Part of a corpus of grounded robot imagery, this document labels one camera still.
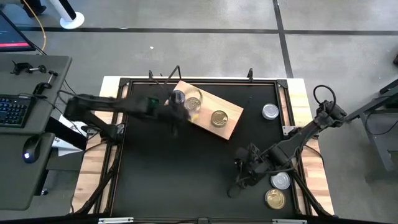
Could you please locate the person's foot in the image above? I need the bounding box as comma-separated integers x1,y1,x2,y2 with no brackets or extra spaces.
21,0,47,18

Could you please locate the computer monitor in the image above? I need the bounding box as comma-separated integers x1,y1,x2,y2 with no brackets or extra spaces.
0,11,37,53

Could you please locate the black desk clamp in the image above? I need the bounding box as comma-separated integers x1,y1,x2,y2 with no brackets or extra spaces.
32,70,59,96
10,60,47,77

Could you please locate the black keyboard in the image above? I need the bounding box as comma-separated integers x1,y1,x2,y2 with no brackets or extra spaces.
0,95,35,129

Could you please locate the dark green label tin can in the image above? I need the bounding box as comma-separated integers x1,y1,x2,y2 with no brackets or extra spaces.
210,110,229,128

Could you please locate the silver metal bracket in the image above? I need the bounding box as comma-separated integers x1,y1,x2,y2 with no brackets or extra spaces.
98,217,134,224
272,218,308,224

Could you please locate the yellow cable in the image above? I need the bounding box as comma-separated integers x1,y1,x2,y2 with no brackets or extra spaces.
21,0,47,53

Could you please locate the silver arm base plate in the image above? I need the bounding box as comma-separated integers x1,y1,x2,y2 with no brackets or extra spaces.
282,124,299,136

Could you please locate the silver lid tin can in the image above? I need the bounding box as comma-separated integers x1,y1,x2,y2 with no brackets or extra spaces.
270,171,292,190

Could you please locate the gold lid tin can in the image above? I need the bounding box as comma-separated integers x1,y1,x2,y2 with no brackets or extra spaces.
264,189,287,210

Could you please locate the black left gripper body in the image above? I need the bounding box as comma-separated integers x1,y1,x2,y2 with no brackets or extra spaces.
155,99,191,127

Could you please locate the pale green label tin can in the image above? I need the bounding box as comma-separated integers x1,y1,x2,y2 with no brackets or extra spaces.
261,103,280,121

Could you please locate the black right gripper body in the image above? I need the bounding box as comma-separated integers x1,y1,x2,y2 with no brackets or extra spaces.
245,142,273,183

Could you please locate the blue red label tin can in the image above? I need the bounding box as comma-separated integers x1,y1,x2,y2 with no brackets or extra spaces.
185,89,203,113

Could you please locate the gray metal stand base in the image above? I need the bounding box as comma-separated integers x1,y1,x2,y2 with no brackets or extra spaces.
341,77,398,183

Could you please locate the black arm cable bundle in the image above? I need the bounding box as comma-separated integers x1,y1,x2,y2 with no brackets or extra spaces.
73,136,125,215
284,167,335,217

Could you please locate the wooden cutting board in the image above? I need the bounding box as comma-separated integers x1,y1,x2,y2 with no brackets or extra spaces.
154,65,251,141

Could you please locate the black table mat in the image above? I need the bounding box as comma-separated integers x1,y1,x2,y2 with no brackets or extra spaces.
111,82,297,218

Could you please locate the black computer mouse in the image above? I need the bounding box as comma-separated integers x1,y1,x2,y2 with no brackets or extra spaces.
22,135,43,164

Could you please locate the white paper sheet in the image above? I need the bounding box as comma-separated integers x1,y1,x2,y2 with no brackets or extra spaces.
51,114,86,157

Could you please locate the white base floor stand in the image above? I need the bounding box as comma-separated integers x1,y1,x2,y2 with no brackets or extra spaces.
48,0,85,30

